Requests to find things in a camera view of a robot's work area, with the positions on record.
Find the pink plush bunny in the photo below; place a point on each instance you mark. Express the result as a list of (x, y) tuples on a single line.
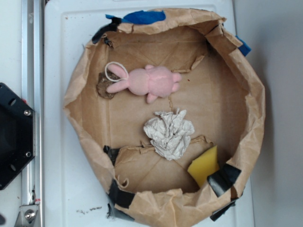
[(153, 81)]

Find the brown paper bag bin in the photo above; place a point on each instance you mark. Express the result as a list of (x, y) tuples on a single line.
[(223, 97)]

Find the crumpled white paper ball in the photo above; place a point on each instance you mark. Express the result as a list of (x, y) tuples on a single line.
[(170, 133)]

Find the brown cork scrap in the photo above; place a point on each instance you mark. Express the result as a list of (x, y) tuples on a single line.
[(103, 84)]

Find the yellow sponge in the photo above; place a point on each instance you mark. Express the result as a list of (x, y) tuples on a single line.
[(204, 165)]

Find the blue tape piece top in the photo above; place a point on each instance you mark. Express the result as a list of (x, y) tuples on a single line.
[(141, 17)]

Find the blue tape piece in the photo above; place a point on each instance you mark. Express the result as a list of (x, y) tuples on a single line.
[(141, 17), (244, 48)]

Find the white plastic tray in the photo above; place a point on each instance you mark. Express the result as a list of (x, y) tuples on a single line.
[(73, 195)]

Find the blue tape piece right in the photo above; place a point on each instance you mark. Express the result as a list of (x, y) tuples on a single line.
[(244, 48)]

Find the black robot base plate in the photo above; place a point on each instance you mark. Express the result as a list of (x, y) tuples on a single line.
[(16, 135)]

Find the aluminium frame rail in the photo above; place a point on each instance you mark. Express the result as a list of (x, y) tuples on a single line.
[(31, 211)]

